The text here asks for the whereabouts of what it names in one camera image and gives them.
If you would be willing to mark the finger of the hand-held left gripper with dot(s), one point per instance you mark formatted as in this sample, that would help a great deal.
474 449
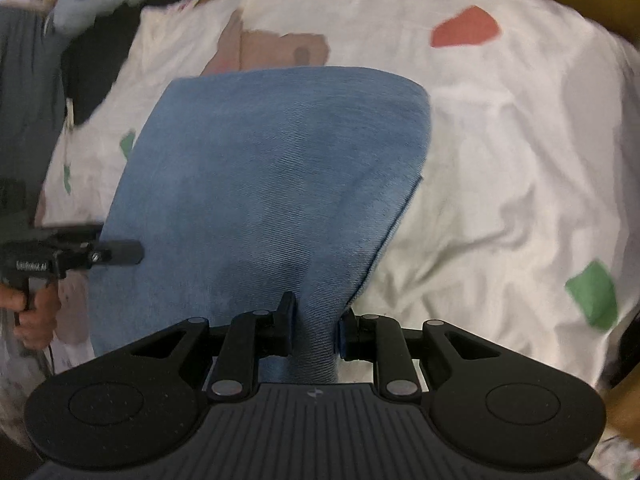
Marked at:
120 252
70 234

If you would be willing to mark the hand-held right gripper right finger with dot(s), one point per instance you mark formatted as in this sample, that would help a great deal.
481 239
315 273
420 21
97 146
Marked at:
344 335

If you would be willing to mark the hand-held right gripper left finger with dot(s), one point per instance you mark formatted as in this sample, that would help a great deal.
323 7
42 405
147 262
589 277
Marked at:
287 320

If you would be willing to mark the blue denim pants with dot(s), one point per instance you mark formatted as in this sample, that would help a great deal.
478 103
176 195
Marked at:
250 185

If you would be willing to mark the person's left hand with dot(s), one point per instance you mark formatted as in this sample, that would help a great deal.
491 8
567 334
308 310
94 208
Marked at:
40 325

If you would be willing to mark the dark grey-green duvet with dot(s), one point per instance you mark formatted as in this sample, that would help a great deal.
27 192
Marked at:
25 85

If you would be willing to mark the black garment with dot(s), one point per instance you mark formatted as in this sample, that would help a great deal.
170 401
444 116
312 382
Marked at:
95 70

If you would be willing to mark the white printed bed sheet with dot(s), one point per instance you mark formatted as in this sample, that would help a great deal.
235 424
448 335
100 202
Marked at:
500 160

